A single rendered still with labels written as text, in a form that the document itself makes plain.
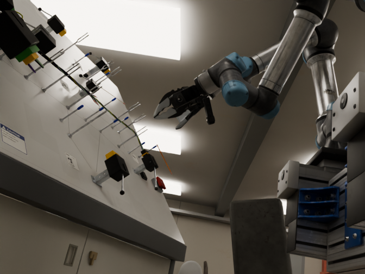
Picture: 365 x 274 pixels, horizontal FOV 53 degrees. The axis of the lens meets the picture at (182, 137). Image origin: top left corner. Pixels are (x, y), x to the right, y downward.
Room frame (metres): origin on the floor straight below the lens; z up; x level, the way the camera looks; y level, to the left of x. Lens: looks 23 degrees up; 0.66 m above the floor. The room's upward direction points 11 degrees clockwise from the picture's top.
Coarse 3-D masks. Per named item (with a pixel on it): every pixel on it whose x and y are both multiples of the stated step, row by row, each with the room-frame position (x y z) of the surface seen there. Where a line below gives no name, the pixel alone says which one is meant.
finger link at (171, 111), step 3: (171, 108) 1.15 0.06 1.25; (168, 111) 1.16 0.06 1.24; (171, 111) 1.15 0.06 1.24; (174, 111) 1.15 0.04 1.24; (162, 114) 1.17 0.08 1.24; (165, 114) 1.17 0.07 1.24; (168, 114) 1.16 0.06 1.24; (171, 114) 1.16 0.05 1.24; (156, 117) 1.19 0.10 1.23; (159, 117) 1.18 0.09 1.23; (162, 117) 1.18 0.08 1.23; (165, 117) 1.17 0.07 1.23
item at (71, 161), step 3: (66, 153) 1.00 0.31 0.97; (66, 156) 0.99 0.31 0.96; (69, 156) 1.00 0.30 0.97; (72, 156) 1.02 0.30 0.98; (69, 159) 1.00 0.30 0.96; (72, 159) 1.01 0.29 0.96; (75, 159) 1.03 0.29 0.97; (69, 162) 0.99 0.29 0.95; (72, 162) 1.01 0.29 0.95; (75, 162) 1.02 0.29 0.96; (69, 165) 0.98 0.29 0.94; (72, 165) 1.00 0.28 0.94; (75, 165) 1.02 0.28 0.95; (75, 168) 1.01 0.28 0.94; (78, 168) 1.02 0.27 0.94
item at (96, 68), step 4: (96, 60) 1.52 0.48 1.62; (100, 60) 1.49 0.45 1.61; (104, 60) 1.52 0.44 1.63; (96, 64) 1.51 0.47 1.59; (100, 64) 1.51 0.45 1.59; (104, 64) 1.51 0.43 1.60; (108, 64) 1.55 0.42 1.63; (92, 68) 1.54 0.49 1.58; (96, 68) 1.53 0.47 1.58; (100, 68) 1.53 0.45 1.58; (108, 68) 1.53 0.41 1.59; (92, 72) 1.55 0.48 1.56
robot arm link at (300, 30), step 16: (320, 0) 0.85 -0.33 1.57; (304, 16) 0.89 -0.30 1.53; (320, 16) 0.88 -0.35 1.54; (288, 32) 0.93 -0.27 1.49; (304, 32) 0.91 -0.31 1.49; (288, 48) 0.94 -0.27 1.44; (272, 64) 0.98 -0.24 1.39; (288, 64) 0.96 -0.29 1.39; (272, 80) 0.99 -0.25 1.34; (272, 96) 1.01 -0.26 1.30; (256, 112) 1.05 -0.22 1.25; (272, 112) 1.05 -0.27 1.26
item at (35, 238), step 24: (0, 216) 0.83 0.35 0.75; (24, 216) 0.89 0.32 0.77; (48, 216) 0.95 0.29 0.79; (0, 240) 0.85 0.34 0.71; (24, 240) 0.91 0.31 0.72; (48, 240) 0.97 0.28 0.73; (72, 240) 1.05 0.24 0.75; (0, 264) 0.87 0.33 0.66; (24, 264) 0.93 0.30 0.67; (48, 264) 0.99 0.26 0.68; (72, 264) 1.07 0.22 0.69
